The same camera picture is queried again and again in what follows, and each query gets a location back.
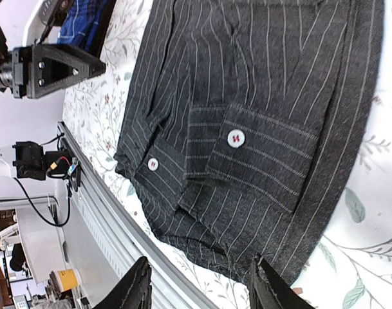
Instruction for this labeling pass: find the black pinstriped long sleeve shirt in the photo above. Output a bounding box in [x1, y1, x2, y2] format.
[115, 1, 385, 284]

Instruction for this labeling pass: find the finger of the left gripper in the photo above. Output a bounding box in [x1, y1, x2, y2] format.
[24, 44, 106, 99]

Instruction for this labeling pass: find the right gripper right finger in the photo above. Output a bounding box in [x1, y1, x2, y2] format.
[249, 256, 313, 309]

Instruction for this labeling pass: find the aluminium front rail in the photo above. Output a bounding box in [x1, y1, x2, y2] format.
[57, 122, 215, 308]

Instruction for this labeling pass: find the yellow paper cup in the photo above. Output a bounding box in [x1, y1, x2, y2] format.
[50, 268, 82, 292]

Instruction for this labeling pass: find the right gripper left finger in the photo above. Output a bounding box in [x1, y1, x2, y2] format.
[94, 256, 152, 309]

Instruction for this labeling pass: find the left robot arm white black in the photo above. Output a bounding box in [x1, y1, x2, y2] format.
[0, 1, 106, 99]

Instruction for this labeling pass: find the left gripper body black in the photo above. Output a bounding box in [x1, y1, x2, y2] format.
[0, 25, 32, 98]

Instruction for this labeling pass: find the folded blue plaid shirt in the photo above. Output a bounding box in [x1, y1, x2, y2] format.
[57, 0, 108, 52]

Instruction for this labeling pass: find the floral patterned tablecloth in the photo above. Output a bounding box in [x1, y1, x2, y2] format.
[63, 1, 392, 308]

